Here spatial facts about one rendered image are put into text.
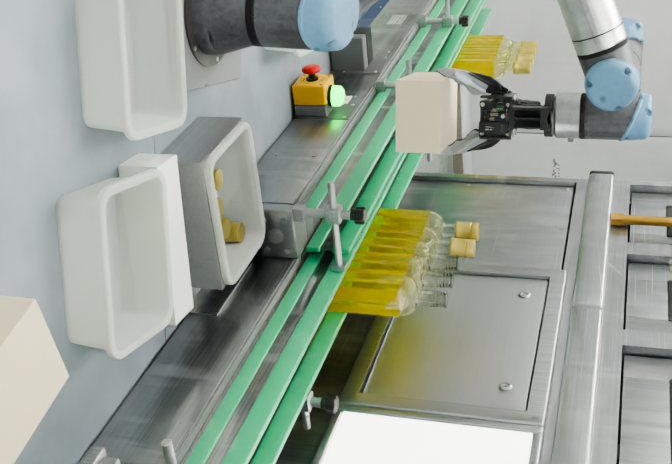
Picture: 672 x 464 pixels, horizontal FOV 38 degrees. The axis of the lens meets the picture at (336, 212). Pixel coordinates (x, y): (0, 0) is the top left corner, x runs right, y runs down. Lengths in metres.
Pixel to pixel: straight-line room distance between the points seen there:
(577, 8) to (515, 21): 6.32
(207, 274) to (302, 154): 0.42
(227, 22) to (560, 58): 6.39
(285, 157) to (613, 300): 0.68
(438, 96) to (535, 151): 6.53
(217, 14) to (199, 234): 0.34
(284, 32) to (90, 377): 0.58
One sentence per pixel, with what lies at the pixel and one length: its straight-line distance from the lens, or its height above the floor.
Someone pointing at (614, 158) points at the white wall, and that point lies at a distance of 8.10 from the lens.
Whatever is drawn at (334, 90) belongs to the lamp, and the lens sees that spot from 2.00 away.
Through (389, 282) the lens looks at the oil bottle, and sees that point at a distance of 1.66.
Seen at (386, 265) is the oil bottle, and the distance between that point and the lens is 1.70.
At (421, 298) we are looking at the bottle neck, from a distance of 1.65.
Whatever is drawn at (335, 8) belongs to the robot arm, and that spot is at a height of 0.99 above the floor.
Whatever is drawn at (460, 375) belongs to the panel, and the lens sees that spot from 1.69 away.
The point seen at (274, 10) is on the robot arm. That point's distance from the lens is 1.50.
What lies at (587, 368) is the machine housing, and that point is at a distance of 1.72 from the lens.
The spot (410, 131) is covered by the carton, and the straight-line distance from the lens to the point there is 1.62.
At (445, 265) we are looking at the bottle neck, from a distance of 1.74.
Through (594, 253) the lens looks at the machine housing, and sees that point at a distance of 2.04.
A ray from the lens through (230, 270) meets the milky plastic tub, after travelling 1.55.
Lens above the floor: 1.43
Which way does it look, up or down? 17 degrees down
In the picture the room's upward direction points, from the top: 93 degrees clockwise
